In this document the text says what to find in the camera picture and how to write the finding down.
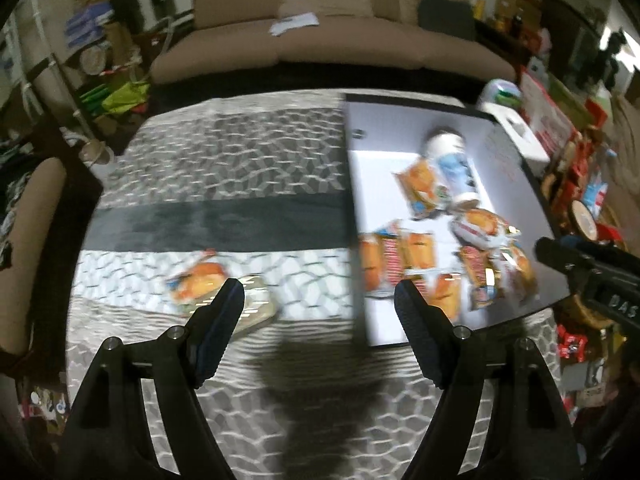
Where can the green plastic bag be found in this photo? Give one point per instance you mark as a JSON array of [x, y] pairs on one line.
[[125, 99]]

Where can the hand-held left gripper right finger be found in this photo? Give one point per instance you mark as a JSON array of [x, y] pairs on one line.
[[417, 325]]

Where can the white bottle with blue label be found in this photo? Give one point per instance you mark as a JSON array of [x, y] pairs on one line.
[[452, 165]]

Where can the grey patterned blanket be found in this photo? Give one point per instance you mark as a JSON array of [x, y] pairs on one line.
[[225, 160]]

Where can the white tissue box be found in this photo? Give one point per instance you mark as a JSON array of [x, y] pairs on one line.
[[522, 132]]

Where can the white paper sheet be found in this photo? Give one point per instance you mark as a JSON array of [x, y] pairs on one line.
[[294, 24]]

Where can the pile of cake snack packets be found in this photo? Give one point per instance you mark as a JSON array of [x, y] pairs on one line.
[[395, 255]]

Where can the gold tin can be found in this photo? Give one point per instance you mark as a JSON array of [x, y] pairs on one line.
[[257, 305]]

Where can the dark grey cushion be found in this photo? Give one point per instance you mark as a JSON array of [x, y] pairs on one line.
[[447, 15]]

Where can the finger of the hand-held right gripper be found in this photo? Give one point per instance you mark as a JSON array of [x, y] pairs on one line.
[[565, 255]]

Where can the beige sofa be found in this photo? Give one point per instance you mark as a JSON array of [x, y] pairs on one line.
[[325, 45]]

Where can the single orange cake packet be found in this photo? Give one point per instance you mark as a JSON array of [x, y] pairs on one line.
[[197, 277]]

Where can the white and green tub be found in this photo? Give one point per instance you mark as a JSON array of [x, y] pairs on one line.
[[500, 94]]

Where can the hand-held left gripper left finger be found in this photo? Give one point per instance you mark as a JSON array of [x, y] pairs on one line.
[[220, 325]]

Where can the black box with white inside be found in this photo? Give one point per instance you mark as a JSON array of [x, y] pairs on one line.
[[380, 135]]

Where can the beige armchair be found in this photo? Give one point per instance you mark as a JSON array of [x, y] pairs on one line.
[[35, 240]]

